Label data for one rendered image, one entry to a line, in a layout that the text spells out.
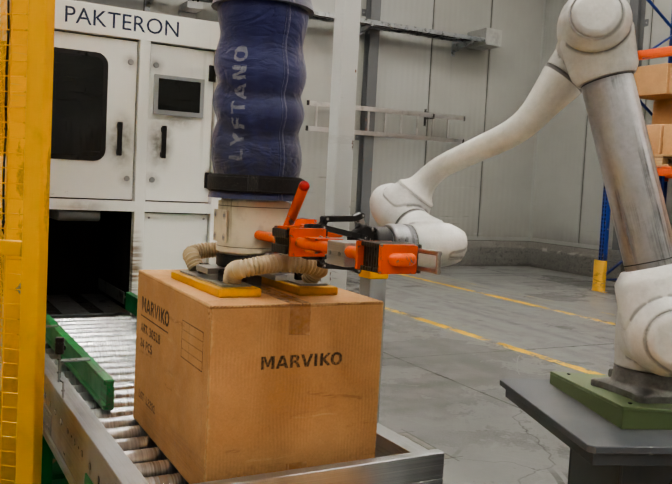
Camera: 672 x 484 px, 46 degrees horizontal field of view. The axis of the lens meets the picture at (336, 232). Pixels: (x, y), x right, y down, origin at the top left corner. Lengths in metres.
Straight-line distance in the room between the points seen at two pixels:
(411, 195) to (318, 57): 9.73
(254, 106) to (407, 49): 10.56
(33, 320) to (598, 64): 1.51
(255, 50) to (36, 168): 0.70
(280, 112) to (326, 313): 0.46
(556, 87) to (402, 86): 10.45
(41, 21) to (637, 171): 1.48
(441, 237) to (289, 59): 0.53
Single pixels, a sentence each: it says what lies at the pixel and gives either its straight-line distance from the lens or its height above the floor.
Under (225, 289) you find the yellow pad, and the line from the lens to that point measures 1.71.
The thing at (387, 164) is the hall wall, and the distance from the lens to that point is 12.03.
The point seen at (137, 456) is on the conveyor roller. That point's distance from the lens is 2.00.
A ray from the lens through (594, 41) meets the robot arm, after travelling 1.60.
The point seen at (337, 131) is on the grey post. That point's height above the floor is 1.52.
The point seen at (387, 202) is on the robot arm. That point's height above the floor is 1.16.
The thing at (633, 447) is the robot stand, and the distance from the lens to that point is 1.61.
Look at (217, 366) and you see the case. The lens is 1.64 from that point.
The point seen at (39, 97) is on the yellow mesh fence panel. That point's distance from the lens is 2.21.
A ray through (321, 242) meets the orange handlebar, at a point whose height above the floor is 1.09.
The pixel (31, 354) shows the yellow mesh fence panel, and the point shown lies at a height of 0.72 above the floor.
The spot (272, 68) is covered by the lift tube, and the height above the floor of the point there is 1.45.
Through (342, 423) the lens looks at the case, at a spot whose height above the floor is 0.68.
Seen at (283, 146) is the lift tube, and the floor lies 1.28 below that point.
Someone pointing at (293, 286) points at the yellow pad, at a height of 0.97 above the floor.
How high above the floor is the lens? 1.20
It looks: 3 degrees down
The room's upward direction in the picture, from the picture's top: 3 degrees clockwise
